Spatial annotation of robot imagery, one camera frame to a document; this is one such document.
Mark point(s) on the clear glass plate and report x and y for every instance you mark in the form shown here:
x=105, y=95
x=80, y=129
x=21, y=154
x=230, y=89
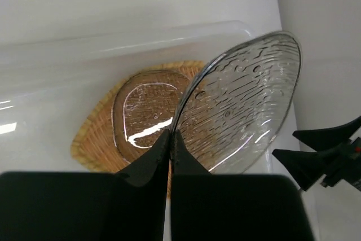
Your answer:
x=143, y=107
x=234, y=108

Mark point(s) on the white plastic bin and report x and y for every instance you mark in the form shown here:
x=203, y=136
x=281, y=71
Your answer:
x=49, y=88

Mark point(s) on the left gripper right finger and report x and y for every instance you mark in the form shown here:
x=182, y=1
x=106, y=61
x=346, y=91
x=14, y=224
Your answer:
x=207, y=206

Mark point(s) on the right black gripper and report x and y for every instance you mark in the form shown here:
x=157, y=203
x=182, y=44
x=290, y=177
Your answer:
x=307, y=167

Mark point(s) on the triangular woven bamboo tray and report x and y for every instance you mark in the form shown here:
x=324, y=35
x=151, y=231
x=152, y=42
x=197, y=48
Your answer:
x=93, y=145

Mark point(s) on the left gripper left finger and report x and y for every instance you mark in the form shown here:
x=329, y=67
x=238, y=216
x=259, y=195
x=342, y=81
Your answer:
x=127, y=205

